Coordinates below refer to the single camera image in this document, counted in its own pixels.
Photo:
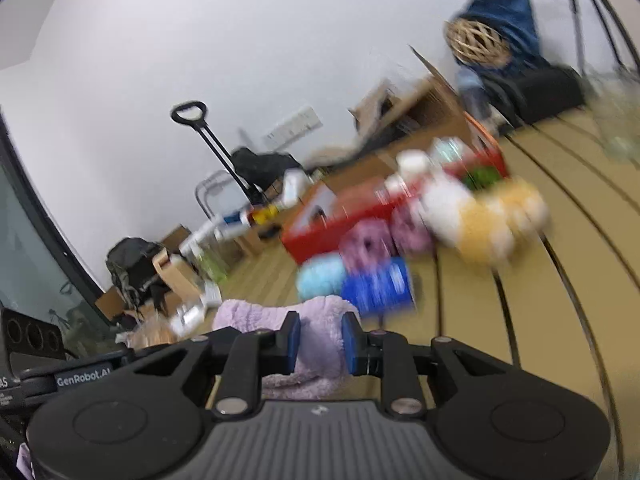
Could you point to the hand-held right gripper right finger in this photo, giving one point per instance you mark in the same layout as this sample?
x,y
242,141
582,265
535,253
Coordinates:
x,y
350,345

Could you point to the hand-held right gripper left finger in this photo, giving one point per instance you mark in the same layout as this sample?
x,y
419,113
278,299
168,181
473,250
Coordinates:
x,y
292,342

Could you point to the purple towel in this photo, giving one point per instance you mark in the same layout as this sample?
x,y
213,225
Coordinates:
x,y
320,340

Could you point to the blue tissue packet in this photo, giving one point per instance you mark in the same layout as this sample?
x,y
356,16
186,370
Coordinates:
x,y
380,285

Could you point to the light blue soft cloth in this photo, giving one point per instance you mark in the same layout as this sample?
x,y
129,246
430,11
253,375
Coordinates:
x,y
322,275

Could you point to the pink soft cloth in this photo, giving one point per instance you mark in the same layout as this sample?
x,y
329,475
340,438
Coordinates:
x,y
365,245
410,227

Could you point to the red cardboard box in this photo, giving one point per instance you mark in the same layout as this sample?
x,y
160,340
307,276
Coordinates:
x,y
350,220

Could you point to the white yellow plush toy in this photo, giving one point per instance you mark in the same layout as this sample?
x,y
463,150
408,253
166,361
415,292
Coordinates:
x,y
480,215

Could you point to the brown cardboard box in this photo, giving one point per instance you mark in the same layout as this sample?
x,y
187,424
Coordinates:
x,y
112,302

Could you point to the clear container white lid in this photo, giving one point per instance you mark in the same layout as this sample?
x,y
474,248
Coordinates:
x,y
207,255

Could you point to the grey backpack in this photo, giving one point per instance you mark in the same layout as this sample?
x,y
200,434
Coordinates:
x,y
127,265

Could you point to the yellow snack packet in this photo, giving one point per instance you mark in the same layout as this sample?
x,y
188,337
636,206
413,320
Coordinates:
x,y
262,215

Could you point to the wooden block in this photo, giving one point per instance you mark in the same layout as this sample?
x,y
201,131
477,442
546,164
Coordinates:
x,y
175,272

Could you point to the white plastic bottle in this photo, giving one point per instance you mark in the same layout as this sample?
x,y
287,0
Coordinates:
x,y
294,185

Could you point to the metal folding step stool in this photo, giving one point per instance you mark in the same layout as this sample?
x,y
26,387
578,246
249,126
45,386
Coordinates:
x,y
210,192

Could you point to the black trolley bag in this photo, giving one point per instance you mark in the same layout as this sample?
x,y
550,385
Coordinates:
x,y
265,165

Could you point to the folding slatted table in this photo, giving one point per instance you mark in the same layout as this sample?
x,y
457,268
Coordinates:
x,y
525,300

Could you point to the open cardboard box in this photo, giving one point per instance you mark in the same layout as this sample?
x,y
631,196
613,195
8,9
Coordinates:
x,y
430,105

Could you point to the wicker ball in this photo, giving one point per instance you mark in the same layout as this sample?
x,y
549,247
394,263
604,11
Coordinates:
x,y
477,42

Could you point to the glass cup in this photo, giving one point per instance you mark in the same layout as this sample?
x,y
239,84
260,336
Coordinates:
x,y
617,120

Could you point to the blue fabric bag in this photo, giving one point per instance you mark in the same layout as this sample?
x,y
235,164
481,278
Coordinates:
x,y
510,10

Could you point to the dark door frame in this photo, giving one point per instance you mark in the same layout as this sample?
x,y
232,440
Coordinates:
x,y
30,240

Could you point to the white wall outlet strip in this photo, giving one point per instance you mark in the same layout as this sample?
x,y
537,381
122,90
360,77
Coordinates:
x,y
295,122

